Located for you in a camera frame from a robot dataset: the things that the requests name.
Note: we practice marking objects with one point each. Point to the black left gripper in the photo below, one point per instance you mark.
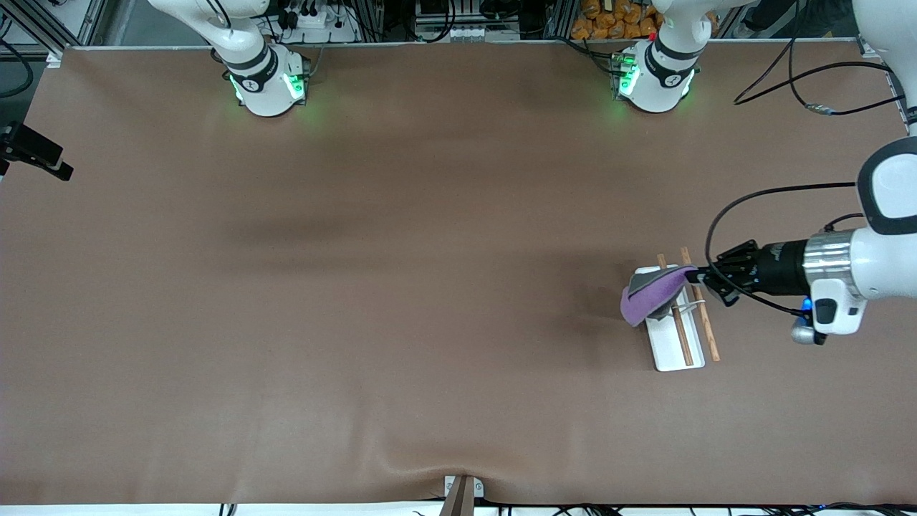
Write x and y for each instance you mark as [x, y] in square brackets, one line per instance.
[779, 269]

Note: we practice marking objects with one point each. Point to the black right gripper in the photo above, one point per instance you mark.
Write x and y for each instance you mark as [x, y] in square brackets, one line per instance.
[32, 150]

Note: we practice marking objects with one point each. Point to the grey and purple towel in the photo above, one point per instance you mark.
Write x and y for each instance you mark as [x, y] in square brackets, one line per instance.
[655, 297]

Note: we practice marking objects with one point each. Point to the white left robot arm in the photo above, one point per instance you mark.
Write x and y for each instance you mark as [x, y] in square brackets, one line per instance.
[888, 265]

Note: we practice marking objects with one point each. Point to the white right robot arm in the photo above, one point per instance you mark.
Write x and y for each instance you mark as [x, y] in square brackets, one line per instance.
[265, 79]

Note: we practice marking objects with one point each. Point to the white rack with wooden rods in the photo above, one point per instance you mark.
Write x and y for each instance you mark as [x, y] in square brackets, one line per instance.
[677, 344]

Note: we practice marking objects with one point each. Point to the bag of orange items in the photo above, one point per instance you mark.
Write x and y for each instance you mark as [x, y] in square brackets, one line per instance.
[616, 21]

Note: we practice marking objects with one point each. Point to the white power strip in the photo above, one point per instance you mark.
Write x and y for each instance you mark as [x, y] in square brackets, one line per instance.
[319, 21]

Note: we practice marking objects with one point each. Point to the brown table cover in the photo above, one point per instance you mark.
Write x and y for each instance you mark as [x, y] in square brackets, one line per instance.
[430, 322]

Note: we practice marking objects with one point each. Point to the white connector strip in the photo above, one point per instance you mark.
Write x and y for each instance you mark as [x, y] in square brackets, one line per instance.
[469, 33]

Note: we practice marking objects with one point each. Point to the aluminium frame profile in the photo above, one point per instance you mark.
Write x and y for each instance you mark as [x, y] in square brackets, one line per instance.
[50, 25]

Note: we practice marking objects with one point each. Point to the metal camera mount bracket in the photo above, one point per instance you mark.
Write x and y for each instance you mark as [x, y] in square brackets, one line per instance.
[462, 496]

